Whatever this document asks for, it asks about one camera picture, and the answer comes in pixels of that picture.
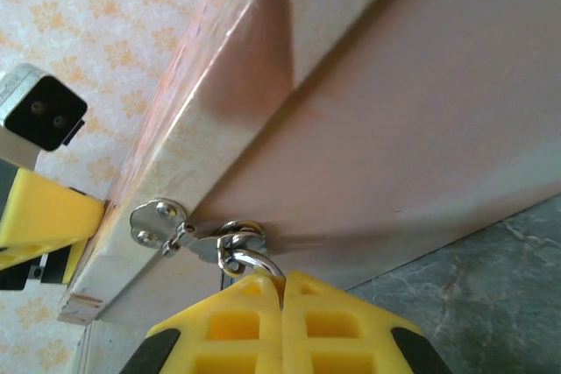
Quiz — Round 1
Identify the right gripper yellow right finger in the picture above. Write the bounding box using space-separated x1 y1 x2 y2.
281 270 452 374

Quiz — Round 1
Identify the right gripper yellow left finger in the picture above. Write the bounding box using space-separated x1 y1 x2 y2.
117 272 285 374

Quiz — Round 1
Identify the small padlock silver shackle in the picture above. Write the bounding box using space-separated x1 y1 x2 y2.
217 237 287 294

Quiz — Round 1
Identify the pink printed wooden box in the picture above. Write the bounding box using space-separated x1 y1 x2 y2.
56 0 561 327

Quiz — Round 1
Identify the silver hasp latch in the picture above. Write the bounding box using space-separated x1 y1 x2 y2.
129 197 223 264

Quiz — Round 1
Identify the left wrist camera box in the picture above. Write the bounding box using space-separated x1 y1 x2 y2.
0 62 89 168

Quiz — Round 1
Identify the silver staple ring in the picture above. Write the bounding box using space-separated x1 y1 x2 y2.
217 219 267 257

